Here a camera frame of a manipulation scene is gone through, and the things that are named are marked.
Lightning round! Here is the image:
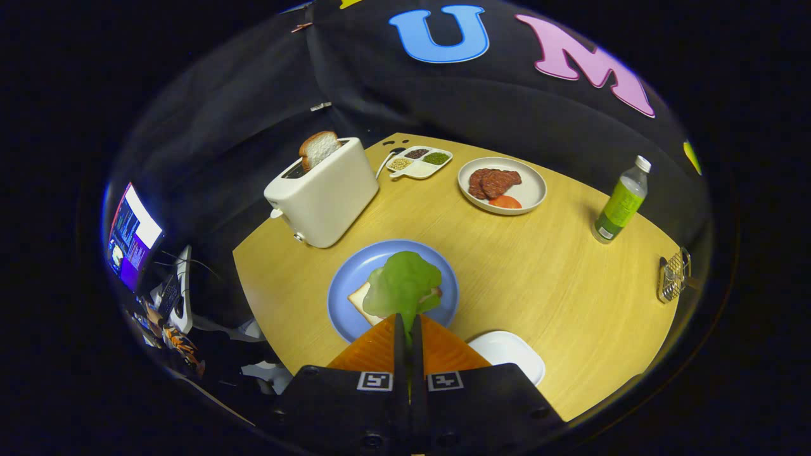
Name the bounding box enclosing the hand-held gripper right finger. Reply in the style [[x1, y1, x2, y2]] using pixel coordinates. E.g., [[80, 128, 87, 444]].
[[409, 313, 565, 456]]

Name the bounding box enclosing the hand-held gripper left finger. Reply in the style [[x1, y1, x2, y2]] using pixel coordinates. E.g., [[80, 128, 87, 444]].
[[274, 313, 409, 456]]

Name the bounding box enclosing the green lettuce leaf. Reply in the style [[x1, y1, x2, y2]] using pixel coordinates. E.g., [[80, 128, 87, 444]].
[[362, 251, 443, 346]]

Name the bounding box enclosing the toasted bread slice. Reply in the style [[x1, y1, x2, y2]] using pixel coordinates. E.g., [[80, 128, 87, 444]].
[[298, 130, 343, 173]]

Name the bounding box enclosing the white square dish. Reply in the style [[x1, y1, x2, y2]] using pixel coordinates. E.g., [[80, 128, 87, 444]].
[[468, 331, 546, 386]]

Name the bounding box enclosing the white bread slice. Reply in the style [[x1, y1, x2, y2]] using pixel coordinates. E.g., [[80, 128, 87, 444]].
[[347, 282, 387, 327]]

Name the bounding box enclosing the blue round plate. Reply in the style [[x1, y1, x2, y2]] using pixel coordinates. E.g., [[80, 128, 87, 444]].
[[327, 239, 459, 344]]

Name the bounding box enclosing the white stand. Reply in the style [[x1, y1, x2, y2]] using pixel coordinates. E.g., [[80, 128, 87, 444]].
[[170, 246, 194, 334]]

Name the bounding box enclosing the white toaster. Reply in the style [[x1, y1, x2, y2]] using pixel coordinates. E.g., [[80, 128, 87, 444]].
[[264, 137, 380, 249]]

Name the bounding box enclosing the brown meat slice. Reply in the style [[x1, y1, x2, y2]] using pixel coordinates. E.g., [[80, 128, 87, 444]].
[[480, 169, 522, 200], [468, 168, 495, 201]]

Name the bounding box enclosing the round white plate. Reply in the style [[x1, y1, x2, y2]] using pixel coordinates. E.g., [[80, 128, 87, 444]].
[[457, 156, 547, 216]]

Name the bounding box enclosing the white divided bean tray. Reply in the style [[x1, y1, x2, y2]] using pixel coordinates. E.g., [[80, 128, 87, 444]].
[[385, 146, 454, 181]]

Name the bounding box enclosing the clear bottle with green label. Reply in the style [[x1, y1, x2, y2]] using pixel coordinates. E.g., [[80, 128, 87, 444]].
[[592, 155, 652, 244]]

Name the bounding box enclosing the computer monitor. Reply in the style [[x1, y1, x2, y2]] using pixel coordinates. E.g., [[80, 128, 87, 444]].
[[106, 182, 164, 293]]

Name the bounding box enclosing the black backdrop cloth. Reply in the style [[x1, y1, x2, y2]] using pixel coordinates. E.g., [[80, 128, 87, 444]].
[[105, 0, 710, 355]]

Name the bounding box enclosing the metal wire basket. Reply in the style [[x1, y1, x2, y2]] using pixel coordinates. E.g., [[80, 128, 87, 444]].
[[657, 247, 693, 303]]

